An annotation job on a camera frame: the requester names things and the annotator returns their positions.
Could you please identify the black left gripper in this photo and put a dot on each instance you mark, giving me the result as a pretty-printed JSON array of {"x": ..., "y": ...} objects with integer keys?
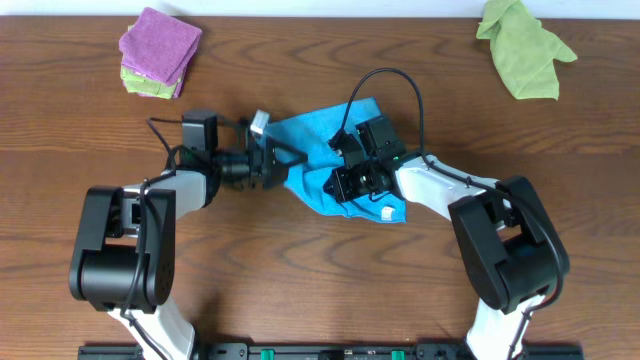
[{"x": 267, "y": 163}]

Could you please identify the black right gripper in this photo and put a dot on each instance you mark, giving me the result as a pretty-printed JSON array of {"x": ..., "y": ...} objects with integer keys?
[{"x": 338, "y": 176}]

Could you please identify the blue microfiber cloth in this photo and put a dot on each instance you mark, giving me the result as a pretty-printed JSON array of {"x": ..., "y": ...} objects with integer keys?
[{"x": 310, "y": 133}]

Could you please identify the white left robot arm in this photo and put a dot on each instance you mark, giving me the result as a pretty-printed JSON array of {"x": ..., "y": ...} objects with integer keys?
[{"x": 123, "y": 261}]

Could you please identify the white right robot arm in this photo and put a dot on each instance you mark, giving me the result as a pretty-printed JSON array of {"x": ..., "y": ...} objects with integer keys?
[{"x": 512, "y": 254}]

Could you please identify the folded purple bottom cloth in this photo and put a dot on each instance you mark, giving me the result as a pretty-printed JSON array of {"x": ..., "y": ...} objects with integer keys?
[{"x": 147, "y": 87}]

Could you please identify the folded purple cloth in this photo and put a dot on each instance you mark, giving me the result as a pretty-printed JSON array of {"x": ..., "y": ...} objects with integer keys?
[
  {"x": 159, "y": 46},
  {"x": 147, "y": 87}
]

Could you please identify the folded purple top cloth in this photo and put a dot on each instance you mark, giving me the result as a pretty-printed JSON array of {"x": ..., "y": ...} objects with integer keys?
[{"x": 159, "y": 46}]

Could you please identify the folded green cloth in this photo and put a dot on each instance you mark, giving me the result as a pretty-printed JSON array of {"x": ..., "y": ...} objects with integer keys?
[{"x": 153, "y": 56}]

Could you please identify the crumpled green cloth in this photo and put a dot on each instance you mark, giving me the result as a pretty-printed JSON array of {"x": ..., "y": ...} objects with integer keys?
[{"x": 523, "y": 52}]

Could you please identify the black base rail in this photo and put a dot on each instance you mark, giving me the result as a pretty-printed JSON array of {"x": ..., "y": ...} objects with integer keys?
[{"x": 241, "y": 351}]

